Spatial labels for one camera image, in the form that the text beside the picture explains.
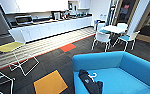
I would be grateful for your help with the white upper kitchen cabinets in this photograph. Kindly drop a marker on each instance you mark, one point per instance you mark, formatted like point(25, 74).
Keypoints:
point(41, 5)

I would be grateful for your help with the dark doorway wooden frame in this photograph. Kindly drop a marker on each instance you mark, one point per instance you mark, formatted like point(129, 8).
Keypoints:
point(134, 16)

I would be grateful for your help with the black garment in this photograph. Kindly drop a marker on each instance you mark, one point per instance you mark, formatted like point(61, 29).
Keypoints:
point(87, 81)

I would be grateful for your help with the white chair teal seat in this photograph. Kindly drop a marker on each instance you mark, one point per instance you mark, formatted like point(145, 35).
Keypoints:
point(122, 25)
point(103, 36)
point(126, 37)
point(101, 26)

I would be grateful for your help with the white square table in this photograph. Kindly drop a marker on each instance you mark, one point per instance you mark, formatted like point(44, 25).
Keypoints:
point(115, 29)

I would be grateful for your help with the black microwave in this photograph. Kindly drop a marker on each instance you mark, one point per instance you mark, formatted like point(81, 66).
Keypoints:
point(23, 20)

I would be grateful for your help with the blue sofa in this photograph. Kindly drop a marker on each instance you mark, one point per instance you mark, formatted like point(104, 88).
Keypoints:
point(124, 81)

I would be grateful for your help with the white kitchen counter cabinets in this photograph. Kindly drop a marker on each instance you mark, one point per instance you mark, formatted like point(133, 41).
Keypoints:
point(51, 28)

